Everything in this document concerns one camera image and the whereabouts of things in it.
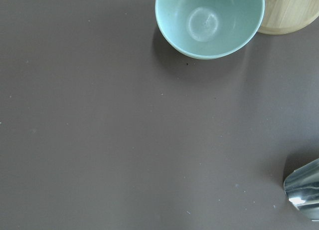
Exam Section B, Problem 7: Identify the mint green bowl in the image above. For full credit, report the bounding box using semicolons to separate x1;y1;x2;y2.
155;0;265;60

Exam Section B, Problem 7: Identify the wooden cup tree stand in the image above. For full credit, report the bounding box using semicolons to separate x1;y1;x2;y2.
258;0;319;35

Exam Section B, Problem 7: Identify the metal scoop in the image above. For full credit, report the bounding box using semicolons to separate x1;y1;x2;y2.
284;159;319;222

